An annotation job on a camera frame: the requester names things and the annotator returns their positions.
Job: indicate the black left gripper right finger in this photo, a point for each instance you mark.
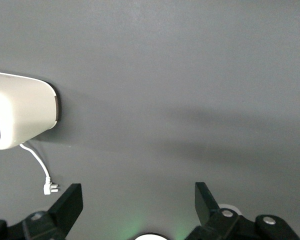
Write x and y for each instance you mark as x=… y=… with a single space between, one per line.
x=210 y=217

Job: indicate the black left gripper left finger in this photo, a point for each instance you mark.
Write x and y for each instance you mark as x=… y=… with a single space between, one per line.
x=62 y=212

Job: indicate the cream white toaster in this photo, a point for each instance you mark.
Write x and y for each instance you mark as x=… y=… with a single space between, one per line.
x=27 y=112

